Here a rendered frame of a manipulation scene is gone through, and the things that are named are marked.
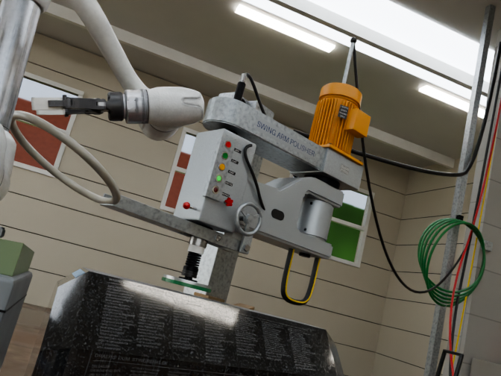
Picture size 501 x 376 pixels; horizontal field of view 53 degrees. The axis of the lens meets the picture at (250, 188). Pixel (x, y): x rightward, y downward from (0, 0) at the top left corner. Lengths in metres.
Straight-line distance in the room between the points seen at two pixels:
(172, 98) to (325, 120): 1.51
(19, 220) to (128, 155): 1.88
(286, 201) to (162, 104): 1.22
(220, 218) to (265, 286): 6.59
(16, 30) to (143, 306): 1.02
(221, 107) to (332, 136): 0.72
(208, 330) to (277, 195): 0.74
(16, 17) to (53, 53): 7.18
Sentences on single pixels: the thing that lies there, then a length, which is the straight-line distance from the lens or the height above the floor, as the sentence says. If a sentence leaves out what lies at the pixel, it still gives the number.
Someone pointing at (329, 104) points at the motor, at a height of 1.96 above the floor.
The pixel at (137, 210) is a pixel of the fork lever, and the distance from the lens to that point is 2.00.
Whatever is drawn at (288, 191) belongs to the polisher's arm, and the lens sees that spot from 2.41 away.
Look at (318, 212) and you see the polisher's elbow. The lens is 2.59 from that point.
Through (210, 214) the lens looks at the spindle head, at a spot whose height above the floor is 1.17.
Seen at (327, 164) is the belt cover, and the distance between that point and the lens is 2.58.
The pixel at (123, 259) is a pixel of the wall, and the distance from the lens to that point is 8.16.
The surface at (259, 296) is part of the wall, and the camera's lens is 8.68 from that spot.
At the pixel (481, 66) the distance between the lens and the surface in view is 5.09.
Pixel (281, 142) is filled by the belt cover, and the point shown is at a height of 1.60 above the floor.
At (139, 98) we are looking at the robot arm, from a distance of 1.32.
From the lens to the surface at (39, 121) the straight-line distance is 1.77.
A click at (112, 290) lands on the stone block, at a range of 1.93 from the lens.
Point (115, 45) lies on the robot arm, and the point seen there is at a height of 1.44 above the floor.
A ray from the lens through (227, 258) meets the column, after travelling 3.02.
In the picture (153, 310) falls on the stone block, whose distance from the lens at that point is 1.94.
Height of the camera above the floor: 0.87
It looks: 12 degrees up
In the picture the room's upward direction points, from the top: 15 degrees clockwise
